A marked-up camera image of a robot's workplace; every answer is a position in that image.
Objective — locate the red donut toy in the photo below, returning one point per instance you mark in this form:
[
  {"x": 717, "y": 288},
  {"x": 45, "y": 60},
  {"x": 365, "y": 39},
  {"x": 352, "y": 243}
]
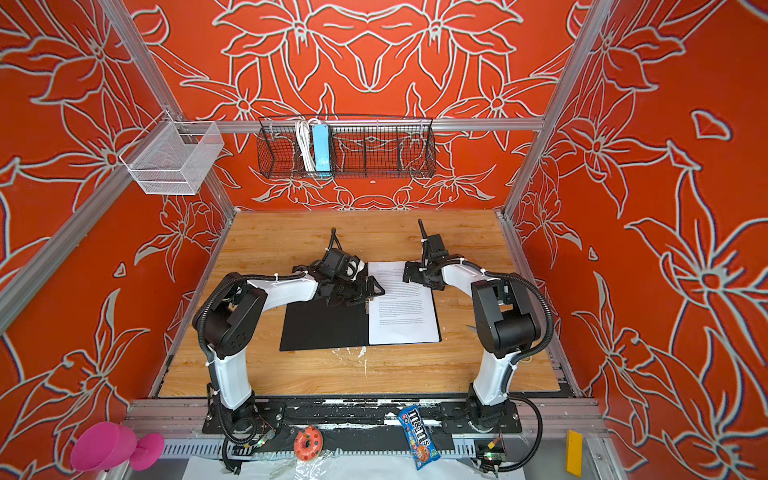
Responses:
[{"x": 308, "y": 444}]

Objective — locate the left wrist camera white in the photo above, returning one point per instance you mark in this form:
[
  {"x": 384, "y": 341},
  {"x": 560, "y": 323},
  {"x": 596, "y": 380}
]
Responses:
[{"x": 354, "y": 266}]

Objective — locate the blue m&m's candy bag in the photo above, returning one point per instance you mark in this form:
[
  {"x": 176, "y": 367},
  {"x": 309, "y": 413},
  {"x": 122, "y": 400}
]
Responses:
[{"x": 418, "y": 437}]

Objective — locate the clear plastic bin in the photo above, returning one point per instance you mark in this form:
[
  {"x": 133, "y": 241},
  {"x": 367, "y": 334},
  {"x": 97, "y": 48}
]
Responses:
[{"x": 174, "y": 158}]

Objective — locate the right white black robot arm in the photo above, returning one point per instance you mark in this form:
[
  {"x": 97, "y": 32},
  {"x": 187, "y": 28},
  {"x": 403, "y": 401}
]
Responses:
[{"x": 513, "y": 322}]

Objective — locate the small circuit board with wires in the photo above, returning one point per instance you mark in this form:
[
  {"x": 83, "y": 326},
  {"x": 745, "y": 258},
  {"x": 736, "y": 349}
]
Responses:
[{"x": 490, "y": 454}]

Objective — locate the yellow block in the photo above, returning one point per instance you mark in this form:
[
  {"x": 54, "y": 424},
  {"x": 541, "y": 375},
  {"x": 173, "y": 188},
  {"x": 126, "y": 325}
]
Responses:
[{"x": 574, "y": 453}]

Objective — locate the pink plastic goblet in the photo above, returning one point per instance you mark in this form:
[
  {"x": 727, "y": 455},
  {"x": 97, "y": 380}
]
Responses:
[{"x": 106, "y": 445}]

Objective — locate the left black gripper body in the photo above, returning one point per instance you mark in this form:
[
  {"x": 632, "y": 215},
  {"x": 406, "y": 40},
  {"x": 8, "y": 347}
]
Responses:
[{"x": 347, "y": 288}]

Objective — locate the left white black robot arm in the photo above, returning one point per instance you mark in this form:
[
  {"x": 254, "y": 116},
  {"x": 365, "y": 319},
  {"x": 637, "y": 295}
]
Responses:
[{"x": 226, "y": 322}]

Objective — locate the black wire basket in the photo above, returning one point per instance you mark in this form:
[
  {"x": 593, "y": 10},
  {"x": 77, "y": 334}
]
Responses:
[{"x": 361, "y": 147}]

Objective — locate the blue white box in basket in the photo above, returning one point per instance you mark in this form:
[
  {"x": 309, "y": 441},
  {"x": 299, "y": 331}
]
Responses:
[{"x": 321, "y": 143}]

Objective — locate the blue folder black inside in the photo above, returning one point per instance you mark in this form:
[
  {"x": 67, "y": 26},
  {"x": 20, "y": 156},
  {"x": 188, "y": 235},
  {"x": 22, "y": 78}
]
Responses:
[{"x": 314, "y": 325}]

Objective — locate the printed sheet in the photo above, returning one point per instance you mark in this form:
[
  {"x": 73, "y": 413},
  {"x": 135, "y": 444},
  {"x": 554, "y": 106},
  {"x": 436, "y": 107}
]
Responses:
[{"x": 405, "y": 314}]

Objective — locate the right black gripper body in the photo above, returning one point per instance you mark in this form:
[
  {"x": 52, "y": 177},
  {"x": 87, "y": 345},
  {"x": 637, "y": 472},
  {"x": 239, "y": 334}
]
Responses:
[{"x": 427, "y": 279}]

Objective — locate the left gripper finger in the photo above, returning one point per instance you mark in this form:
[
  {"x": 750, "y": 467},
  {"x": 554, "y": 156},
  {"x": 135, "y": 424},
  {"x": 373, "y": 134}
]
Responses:
[
  {"x": 362, "y": 299},
  {"x": 371, "y": 287}
]

